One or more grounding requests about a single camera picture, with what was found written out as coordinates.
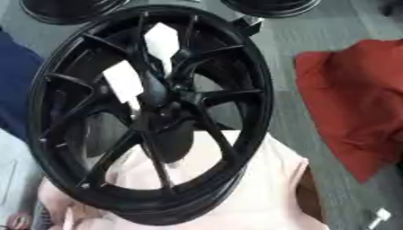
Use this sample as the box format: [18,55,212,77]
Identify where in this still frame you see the black round wheel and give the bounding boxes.
[19,0,131,26]
[219,0,323,19]

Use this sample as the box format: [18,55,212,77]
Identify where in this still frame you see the black spoked wheel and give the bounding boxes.
[26,4,276,226]

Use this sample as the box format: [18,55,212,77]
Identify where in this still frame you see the black stand block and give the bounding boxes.
[231,15,266,38]

